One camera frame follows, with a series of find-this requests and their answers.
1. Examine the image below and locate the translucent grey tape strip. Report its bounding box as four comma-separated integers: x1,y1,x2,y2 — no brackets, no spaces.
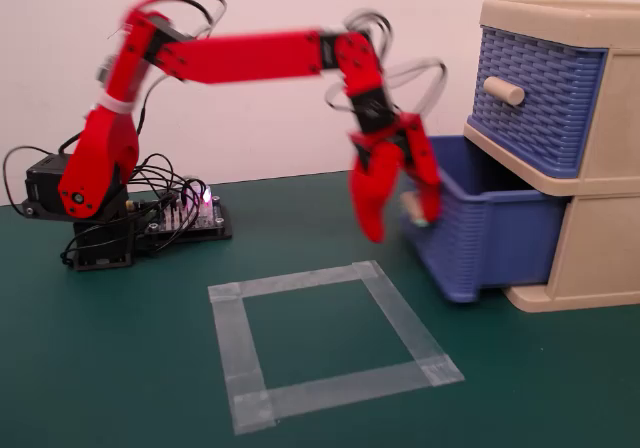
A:
232,360,466,422
351,260,466,387
207,261,381,304
207,283,278,437

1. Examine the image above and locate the motor controller circuit board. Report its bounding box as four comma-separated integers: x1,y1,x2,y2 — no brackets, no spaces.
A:
130,183,234,250

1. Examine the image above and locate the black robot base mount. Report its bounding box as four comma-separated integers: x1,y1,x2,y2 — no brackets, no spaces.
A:
21,154,137,274

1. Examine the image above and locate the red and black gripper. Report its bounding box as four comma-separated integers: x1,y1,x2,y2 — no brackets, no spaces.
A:
348,87,444,245

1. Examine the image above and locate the blue wicker drawer plain handle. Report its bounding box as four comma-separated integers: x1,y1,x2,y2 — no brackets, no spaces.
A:
464,25,609,179

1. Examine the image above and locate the beige plastic drawer cabinet frame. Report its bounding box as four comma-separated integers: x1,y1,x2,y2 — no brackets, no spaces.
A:
462,0,640,314

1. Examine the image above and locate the blue wicker drawer taped handle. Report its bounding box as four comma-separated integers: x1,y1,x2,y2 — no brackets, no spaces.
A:
399,135,572,305

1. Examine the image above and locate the black servo cable bundle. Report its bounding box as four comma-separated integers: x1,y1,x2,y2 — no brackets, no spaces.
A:
1,0,450,270

